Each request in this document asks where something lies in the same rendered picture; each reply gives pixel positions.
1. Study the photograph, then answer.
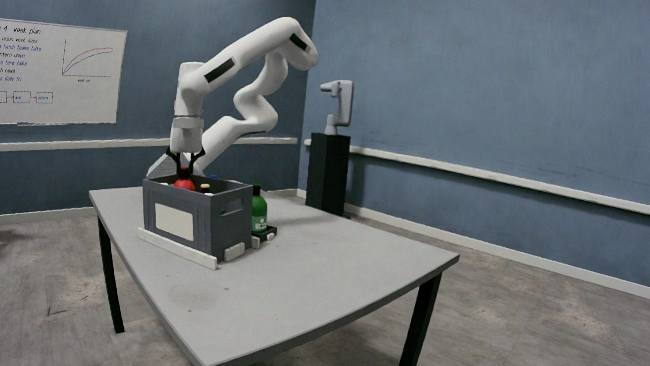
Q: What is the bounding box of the green bottle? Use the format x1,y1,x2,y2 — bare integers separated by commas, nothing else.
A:
252,183,267,234

